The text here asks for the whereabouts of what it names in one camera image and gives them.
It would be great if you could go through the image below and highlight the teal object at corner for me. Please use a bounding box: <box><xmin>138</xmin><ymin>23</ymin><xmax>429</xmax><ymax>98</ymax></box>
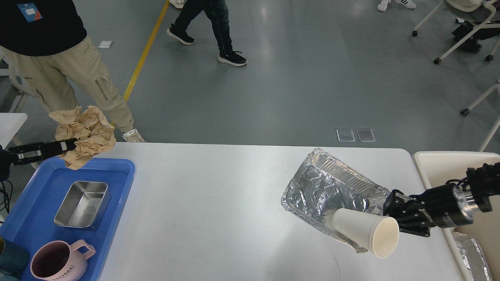
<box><xmin>0</xmin><ymin>237</ymin><xmax>30</xmax><ymax>281</ymax></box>

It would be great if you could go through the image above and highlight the foil trash in bin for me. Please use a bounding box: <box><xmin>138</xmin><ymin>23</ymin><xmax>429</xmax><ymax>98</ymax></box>
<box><xmin>452</xmin><ymin>231</ymin><xmax>492</xmax><ymax>281</ymax></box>

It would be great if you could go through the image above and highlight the white office chair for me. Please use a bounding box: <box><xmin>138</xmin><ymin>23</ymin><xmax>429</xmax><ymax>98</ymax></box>
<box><xmin>411</xmin><ymin>0</ymin><xmax>499</xmax><ymax>64</ymax></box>

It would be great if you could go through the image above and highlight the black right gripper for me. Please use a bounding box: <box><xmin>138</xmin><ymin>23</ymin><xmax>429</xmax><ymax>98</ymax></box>
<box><xmin>383</xmin><ymin>184</ymin><xmax>479</xmax><ymax>238</ymax></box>

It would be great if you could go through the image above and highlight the white chair leg right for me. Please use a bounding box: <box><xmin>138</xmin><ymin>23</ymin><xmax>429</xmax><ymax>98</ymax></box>
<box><xmin>460</xmin><ymin>80</ymin><xmax>500</xmax><ymax>153</ymax></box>

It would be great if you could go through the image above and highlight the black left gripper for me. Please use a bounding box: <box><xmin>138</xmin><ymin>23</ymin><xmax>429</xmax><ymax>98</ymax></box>
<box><xmin>0</xmin><ymin>138</ymin><xmax>77</xmax><ymax>181</ymax></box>

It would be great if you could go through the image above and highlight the aluminium foil tray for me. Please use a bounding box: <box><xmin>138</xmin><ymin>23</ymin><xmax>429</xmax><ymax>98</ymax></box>
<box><xmin>281</xmin><ymin>148</ymin><xmax>390</xmax><ymax>253</ymax></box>

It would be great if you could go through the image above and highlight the person in beige trousers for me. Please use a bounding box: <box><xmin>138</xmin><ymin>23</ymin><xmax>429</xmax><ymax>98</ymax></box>
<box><xmin>0</xmin><ymin>0</ymin><xmax>144</xmax><ymax>142</ymax></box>

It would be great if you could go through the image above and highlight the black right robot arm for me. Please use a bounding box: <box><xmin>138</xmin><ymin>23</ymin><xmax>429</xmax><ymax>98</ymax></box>
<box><xmin>383</xmin><ymin>163</ymin><xmax>500</xmax><ymax>237</ymax></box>

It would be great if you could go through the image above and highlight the blue plastic tray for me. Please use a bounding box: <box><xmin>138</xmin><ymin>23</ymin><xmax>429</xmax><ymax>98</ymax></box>
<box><xmin>0</xmin><ymin>158</ymin><xmax>135</xmax><ymax>281</ymax></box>

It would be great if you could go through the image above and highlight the white chair left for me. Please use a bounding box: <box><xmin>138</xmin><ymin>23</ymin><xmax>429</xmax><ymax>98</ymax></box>
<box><xmin>0</xmin><ymin>66</ymin><xmax>27</xmax><ymax>113</ymax></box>

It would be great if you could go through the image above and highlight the passer-by in dark jeans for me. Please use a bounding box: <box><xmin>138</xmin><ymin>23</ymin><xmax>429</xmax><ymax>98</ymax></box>
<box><xmin>166</xmin><ymin>0</ymin><xmax>248</xmax><ymax>66</ymax></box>

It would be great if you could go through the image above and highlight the passer-by in grey trousers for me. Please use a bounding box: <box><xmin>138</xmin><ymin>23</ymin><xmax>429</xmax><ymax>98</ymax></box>
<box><xmin>169</xmin><ymin>0</ymin><xmax>185</xmax><ymax>9</ymax></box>

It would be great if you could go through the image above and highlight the pink mug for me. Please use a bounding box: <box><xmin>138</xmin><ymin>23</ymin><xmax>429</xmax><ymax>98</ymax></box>
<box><xmin>30</xmin><ymin>240</ymin><xmax>96</xmax><ymax>281</ymax></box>

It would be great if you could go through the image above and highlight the brown paper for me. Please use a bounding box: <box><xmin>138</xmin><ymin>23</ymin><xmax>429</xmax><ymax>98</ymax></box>
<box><xmin>49</xmin><ymin>105</ymin><xmax>116</xmax><ymax>170</ymax></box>

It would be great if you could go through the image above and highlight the white paper cup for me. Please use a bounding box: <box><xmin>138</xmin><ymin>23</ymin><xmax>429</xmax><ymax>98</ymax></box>
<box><xmin>332</xmin><ymin>208</ymin><xmax>399</xmax><ymax>258</ymax></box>

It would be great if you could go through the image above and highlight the small steel tray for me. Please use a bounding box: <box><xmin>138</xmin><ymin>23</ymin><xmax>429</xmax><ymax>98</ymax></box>
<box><xmin>54</xmin><ymin>180</ymin><xmax>111</xmax><ymax>231</ymax></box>

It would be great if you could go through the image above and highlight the beige plastic bin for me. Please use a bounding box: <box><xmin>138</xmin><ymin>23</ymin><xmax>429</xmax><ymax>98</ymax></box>
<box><xmin>412</xmin><ymin>151</ymin><xmax>500</xmax><ymax>281</ymax></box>

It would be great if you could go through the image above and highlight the white side table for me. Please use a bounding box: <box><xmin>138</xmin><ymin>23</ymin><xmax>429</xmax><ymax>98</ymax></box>
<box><xmin>0</xmin><ymin>113</ymin><xmax>27</xmax><ymax>148</ymax></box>

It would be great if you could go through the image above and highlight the passer-by with striped sneakers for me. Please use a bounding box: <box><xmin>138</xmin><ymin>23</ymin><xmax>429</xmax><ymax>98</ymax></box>
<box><xmin>377</xmin><ymin>0</ymin><xmax>417</xmax><ymax>12</ymax></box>

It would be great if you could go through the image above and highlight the floor socket plate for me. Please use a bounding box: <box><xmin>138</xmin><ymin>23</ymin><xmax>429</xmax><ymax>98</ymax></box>
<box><xmin>336</xmin><ymin>128</ymin><xmax>376</xmax><ymax>142</ymax></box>

